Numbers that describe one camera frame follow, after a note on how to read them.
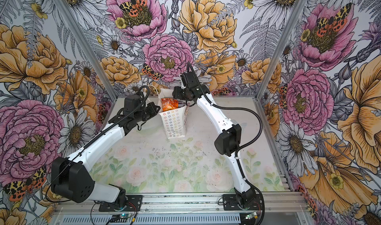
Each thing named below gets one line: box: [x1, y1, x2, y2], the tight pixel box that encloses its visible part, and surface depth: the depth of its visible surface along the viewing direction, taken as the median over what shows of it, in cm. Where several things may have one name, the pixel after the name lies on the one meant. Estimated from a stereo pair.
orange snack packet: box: [160, 98, 180, 112], surface depth 85 cm
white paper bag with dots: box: [158, 88, 189, 140], surface depth 87 cm
